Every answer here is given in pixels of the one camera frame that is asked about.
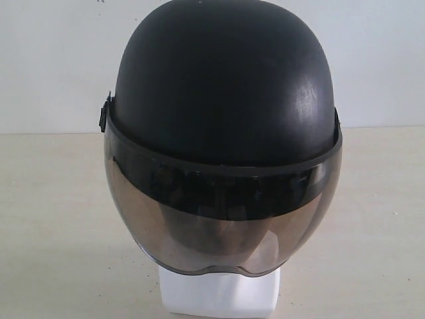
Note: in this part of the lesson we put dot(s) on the black helmet with tinted visor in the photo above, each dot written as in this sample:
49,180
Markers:
222,143

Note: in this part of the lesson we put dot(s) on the white mannequin head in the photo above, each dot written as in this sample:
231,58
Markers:
220,295

